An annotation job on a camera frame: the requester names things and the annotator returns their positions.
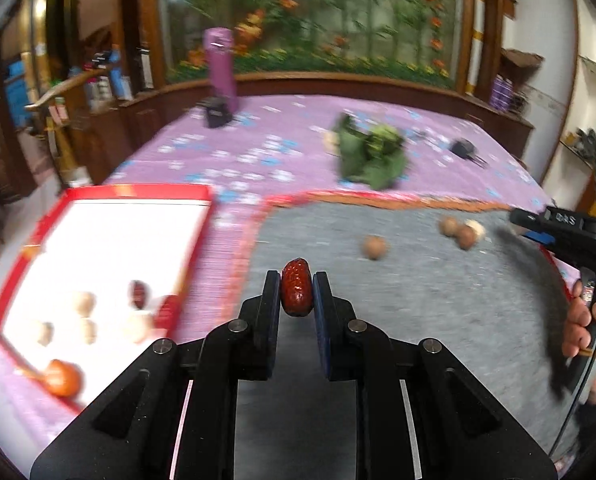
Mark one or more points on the red date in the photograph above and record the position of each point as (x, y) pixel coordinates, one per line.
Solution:
(296, 285)
(139, 293)

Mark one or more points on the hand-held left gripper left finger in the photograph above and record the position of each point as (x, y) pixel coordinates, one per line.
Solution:
(269, 320)

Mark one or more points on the pale cut sugarcane piece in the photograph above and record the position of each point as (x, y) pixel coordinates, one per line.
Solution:
(88, 331)
(43, 333)
(84, 303)

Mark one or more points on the red-rimmed white tray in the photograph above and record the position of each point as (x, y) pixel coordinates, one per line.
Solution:
(118, 240)

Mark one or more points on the brown round nut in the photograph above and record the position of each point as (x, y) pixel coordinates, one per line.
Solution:
(448, 226)
(465, 237)
(375, 248)

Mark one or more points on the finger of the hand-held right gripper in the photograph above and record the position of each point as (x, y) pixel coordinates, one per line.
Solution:
(528, 219)
(540, 240)

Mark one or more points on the dark bag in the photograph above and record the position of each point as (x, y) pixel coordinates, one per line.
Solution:
(585, 141)

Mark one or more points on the curved wooden stick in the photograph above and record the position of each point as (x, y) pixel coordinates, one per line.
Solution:
(63, 87)

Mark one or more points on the person's right hand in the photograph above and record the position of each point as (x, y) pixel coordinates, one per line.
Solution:
(578, 325)

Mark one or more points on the blue box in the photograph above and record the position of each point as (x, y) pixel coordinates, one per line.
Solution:
(17, 91)

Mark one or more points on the wooden bowl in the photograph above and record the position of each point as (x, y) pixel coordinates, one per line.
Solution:
(521, 58)

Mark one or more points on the white round fruit piece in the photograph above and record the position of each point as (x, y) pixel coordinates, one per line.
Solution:
(478, 230)

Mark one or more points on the artificial flower display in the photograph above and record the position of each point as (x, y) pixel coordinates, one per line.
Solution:
(318, 15)

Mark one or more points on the orange tangerine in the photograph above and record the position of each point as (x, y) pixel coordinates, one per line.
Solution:
(64, 377)

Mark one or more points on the black boxy device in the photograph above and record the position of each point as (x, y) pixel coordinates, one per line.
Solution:
(217, 111)

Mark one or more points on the leafy green vegetable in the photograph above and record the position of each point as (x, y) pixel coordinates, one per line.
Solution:
(373, 155)

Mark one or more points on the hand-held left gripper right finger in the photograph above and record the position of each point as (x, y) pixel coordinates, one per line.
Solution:
(321, 335)

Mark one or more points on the white yellow rolled scroll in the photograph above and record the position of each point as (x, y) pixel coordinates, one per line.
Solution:
(478, 35)

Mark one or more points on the purple floral blanket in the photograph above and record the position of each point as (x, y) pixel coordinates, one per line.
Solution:
(258, 125)

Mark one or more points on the purple bottle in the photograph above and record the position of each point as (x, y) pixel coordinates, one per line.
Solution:
(221, 67)

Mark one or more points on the pale beige lump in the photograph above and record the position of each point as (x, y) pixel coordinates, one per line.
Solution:
(331, 141)

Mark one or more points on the black buckle device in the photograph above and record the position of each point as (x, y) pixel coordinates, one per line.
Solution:
(463, 148)

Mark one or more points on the grey felt mat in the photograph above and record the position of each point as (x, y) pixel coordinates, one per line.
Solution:
(403, 290)

